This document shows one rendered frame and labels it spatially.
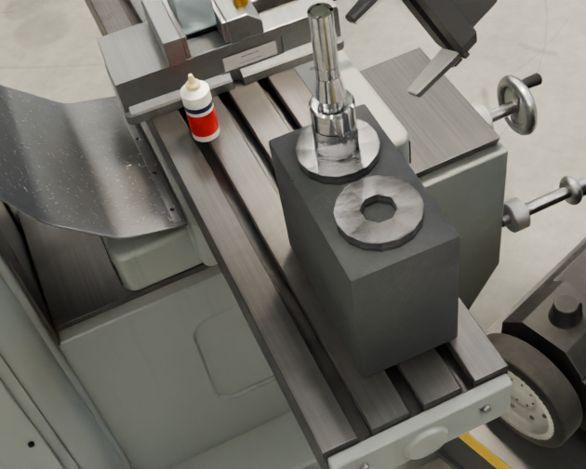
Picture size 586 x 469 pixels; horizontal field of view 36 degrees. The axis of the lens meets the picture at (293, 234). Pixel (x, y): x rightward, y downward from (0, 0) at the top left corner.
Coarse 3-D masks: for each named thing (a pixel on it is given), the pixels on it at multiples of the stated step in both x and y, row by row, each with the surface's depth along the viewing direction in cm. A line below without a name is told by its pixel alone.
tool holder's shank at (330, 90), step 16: (320, 16) 82; (320, 32) 83; (320, 48) 84; (336, 48) 85; (320, 64) 86; (336, 64) 86; (320, 80) 88; (336, 80) 88; (320, 96) 89; (336, 96) 89
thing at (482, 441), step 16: (480, 432) 150; (496, 432) 150; (512, 432) 150; (576, 432) 148; (448, 448) 164; (464, 448) 158; (480, 448) 150; (496, 448) 148; (512, 448) 148; (528, 448) 148; (544, 448) 147; (560, 448) 147; (576, 448) 147; (448, 464) 167; (464, 464) 163; (480, 464) 157; (496, 464) 150; (512, 464) 146; (528, 464) 146; (544, 464) 145; (560, 464) 145; (576, 464) 145
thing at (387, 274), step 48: (288, 144) 99; (384, 144) 97; (288, 192) 100; (336, 192) 94; (384, 192) 91; (336, 240) 90; (384, 240) 87; (432, 240) 88; (336, 288) 95; (384, 288) 89; (432, 288) 93; (384, 336) 96; (432, 336) 100
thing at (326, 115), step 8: (312, 96) 92; (352, 96) 91; (312, 104) 91; (320, 104) 91; (344, 104) 91; (352, 104) 90; (312, 112) 91; (320, 112) 90; (328, 112) 90; (336, 112) 90; (344, 112) 90; (352, 112) 91; (320, 120) 90; (328, 120) 90; (336, 120) 90; (344, 120) 90
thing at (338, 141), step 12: (312, 120) 92; (348, 120) 91; (324, 132) 92; (336, 132) 91; (348, 132) 92; (324, 144) 93; (336, 144) 93; (348, 144) 93; (324, 156) 95; (336, 156) 94; (348, 156) 94
